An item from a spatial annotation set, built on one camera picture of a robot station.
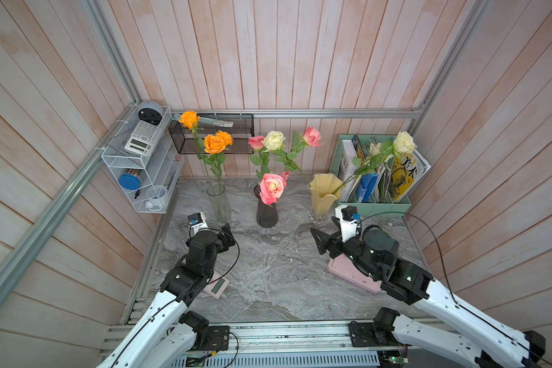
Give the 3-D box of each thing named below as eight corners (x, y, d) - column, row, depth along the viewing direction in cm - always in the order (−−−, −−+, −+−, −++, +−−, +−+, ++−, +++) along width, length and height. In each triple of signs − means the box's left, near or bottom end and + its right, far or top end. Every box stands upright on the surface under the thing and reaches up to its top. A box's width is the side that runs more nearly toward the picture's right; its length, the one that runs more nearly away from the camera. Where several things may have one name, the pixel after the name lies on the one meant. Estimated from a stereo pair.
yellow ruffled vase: (305, 225, 101) (312, 197, 85) (303, 202, 109) (308, 173, 94) (334, 225, 101) (345, 197, 85) (329, 202, 109) (339, 173, 94)
